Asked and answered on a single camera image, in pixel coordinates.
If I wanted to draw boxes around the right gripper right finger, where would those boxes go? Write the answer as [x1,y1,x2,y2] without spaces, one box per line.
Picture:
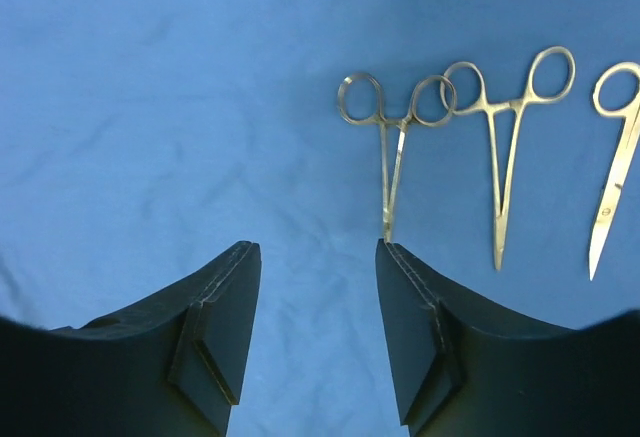
[376,242,639,436]

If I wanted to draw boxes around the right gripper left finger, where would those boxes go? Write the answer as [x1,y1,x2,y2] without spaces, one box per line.
[1,241,261,436]

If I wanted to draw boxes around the blue surgical wrap cloth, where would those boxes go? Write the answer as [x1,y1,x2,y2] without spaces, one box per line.
[1,0,639,436]

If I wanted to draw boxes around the steel forceps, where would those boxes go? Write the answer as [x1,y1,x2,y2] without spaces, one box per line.
[337,71,459,244]
[444,45,576,271]

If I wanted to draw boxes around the steel scissors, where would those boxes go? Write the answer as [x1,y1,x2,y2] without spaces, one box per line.
[588,62,639,280]

